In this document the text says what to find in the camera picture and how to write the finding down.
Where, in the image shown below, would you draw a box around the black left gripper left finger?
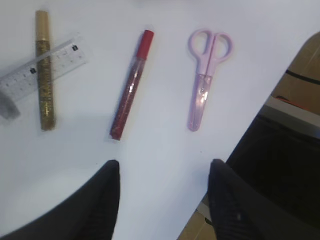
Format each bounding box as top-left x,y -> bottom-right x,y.
2,160 -> 121,240

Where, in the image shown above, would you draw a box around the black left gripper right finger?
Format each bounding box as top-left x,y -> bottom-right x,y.
207,159 -> 320,240

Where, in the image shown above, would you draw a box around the pink purple safety scissors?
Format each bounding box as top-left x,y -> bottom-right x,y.
187,28 -> 234,132

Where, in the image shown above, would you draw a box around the gold glitter marker pen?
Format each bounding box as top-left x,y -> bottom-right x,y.
35,10 -> 56,131

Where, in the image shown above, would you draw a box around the silver glitter marker pen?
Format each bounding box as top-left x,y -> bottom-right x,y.
0,91 -> 20,120

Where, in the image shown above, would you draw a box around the clear plastic ruler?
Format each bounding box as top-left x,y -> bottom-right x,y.
0,35 -> 87,102

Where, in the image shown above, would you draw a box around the red glitter marker pen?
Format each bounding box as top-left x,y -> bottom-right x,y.
109,29 -> 155,141

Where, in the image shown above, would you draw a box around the black floor cable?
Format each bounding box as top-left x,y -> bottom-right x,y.
284,69 -> 320,85

